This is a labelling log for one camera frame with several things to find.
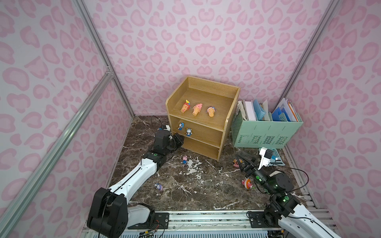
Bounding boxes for mint green file organizer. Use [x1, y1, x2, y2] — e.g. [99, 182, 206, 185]
[231, 113, 303, 149]

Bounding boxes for sprinkled ice cream cone toy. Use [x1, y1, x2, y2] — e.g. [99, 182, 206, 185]
[181, 100, 190, 113]

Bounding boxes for wooden three-tier shelf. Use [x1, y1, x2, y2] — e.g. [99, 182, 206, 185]
[166, 76, 240, 161]

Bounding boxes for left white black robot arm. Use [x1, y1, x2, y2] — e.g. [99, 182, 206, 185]
[87, 129, 184, 238]

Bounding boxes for blue pink pig figure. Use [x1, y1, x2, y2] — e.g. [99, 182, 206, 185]
[182, 156, 188, 164]

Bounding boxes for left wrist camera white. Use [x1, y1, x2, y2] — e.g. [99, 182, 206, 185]
[158, 125, 171, 131]

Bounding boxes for pink ice cream cone toy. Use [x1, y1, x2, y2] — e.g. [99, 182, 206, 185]
[192, 103, 203, 116]

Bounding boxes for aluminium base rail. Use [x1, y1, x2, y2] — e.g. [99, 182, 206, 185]
[80, 208, 340, 238]

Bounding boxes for papers and folders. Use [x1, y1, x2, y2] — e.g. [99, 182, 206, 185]
[235, 98, 303, 123]

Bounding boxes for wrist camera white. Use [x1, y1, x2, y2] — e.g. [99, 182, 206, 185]
[158, 125, 171, 131]
[258, 147, 278, 170]

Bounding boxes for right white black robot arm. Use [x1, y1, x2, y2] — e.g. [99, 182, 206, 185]
[235, 151, 340, 238]

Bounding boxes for small teal figure toy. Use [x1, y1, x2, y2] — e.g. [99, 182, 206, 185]
[186, 128, 192, 136]

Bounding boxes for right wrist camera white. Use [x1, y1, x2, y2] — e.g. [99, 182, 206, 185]
[258, 147, 278, 170]

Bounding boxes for small purple figure toy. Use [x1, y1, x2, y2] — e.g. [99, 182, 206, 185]
[155, 183, 163, 191]

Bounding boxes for mint green calculator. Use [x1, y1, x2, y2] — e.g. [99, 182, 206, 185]
[271, 148, 285, 166]

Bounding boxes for small blue figure toy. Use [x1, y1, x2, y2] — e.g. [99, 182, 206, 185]
[178, 123, 185, 131]

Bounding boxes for pink red toy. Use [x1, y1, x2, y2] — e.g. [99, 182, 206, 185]
[242, 178, 253, 190]

